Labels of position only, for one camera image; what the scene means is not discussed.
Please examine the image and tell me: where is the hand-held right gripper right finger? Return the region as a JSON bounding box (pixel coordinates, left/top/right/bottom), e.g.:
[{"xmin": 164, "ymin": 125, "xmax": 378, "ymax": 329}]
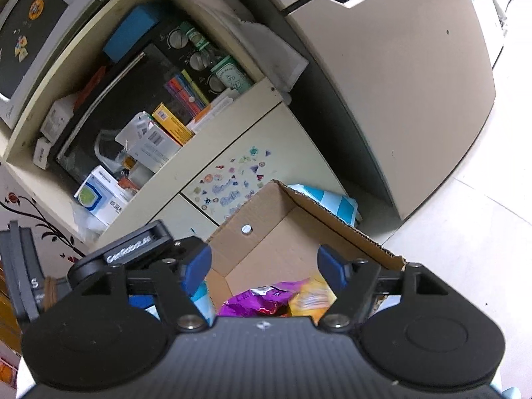
[{"xmin": 317, "ymin": 244, "xmax": 460, "ymax": 334}]

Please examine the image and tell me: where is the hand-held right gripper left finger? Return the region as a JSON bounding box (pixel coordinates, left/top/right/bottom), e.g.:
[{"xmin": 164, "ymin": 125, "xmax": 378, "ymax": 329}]
[{"xmin": 66, "ymin": 239, "xmax": 213, "ymax": 334}]

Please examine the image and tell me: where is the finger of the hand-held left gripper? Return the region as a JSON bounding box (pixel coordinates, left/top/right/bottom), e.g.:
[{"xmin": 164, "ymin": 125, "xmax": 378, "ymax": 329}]
[{"xmin": 128, "ymin": 294, "xmax": 162, "ymax": 321}]

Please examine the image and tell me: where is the brown cardboard box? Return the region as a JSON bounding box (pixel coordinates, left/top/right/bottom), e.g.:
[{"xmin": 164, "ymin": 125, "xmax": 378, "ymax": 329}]
[{"xmin": 205, "ymin": 180, "xmax": 408, "ymax": 325}]

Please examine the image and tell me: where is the yellow chips packet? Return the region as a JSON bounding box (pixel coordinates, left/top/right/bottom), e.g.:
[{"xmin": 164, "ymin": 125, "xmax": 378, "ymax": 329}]
[{"xmin": 288, "ymin": 276, "xmax": 337, "ymax": 317}]

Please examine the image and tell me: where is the white blue box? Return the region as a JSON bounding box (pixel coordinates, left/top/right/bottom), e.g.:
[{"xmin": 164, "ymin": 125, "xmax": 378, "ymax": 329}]
[{"xmin": 74, "ymin": 165, "xmax": 131, "ymax": 227}]

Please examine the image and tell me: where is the blue white checkered tablecloth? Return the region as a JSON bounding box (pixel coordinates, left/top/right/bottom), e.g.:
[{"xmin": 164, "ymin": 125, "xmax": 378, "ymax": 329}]
[{"xmin": 287, "ymin": 184, "xmax": 359, "ymax": 227}]

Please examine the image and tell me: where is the purple snack packet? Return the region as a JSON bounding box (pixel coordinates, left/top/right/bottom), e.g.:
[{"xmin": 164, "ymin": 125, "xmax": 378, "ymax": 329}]
[{"xmin": 218, "ymin": 279, "xmax": 310, "ymax": 317}]

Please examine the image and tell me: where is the clear plastic bag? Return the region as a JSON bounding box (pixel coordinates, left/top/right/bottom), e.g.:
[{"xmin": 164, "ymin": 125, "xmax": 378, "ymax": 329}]
[{"xmin": 93, "ymin": 129, "xmax": 125, "ymax": 171}]

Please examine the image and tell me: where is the white box with barcode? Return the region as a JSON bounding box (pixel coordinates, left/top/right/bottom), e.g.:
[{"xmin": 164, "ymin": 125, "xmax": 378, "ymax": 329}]
[{"xmin": 115, "ymin": 111, "xmax": 181, "ymax": 173}]

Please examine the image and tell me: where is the small white box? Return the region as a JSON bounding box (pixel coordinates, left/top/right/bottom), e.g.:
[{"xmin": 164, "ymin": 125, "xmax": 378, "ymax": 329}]
[
  {"xmin": 40, "ymin": 93, "xmax": 79, "ymax": 142},
  {"xmin": 33, "ymin": 137, "xmax": 53, "ymax": 170}
]

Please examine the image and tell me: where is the yellow box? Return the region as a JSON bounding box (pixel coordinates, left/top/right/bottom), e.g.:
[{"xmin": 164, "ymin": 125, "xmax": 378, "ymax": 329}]
[{"xmin": 152, "ymin": 103, "xmax": 196, "ymax": 147}]

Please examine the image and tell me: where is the cream cabinet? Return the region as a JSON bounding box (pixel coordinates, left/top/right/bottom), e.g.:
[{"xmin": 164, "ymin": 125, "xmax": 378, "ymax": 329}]
[{"xmin": 0, "ymin": 0, "xmax": 350, "ymax": 254}]

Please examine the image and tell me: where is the white orange flat box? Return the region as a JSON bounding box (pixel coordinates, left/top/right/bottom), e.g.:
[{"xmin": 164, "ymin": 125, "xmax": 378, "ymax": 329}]
[{"xmin": 187, "ymin": 91, "xmax": 237, "ymax": 134}]

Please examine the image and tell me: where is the orange card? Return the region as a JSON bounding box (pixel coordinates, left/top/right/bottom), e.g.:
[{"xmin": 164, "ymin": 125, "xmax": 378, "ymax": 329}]
[{"xmin": 78, "ymin": 66, "xmax": 105, "ymax": 105}]

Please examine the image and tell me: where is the coloured pens pack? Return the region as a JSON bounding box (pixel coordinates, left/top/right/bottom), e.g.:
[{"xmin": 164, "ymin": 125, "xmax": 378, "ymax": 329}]
[{"xmin": 164, "ymin": 70, "xmax": 210, "ymax": 117}]

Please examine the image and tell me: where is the white refrigerator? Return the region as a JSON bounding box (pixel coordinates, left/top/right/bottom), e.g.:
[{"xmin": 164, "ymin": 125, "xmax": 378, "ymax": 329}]
[{"xmin": 249, "ymin": 0, "xmax": 497, "ymax": 221}]

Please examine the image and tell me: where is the green glass bottle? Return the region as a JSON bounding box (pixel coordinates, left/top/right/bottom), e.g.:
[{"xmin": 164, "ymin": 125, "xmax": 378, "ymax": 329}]
[{"xmin": 185, "ymin": 23, "xmax": 255, "ymax": 94}]

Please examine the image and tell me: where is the blue block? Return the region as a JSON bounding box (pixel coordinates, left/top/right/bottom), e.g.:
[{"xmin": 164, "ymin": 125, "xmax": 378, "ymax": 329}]
[{"xmin": 102, "ymin": 3, "xmax": 164, "ymax": 63}]

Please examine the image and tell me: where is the white cloth cover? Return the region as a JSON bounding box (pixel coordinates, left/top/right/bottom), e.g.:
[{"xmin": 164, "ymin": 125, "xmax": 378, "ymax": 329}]
[{"xmin": 226, "ymin": 19, "xmax": 309, "ymax": 94}]

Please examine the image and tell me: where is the white appliance black door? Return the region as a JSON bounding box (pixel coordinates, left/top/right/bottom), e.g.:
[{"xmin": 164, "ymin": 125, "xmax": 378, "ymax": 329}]
[{"xmin": 0, "ymin": 0, "xmax": 100, "ymax": 129}]

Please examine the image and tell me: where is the black vine flower wall sticker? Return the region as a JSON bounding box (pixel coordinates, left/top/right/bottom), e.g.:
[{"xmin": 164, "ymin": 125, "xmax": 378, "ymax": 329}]
[{"xmin": 0, "ymin": 191, "xmax": 86, "ymax": 262}]

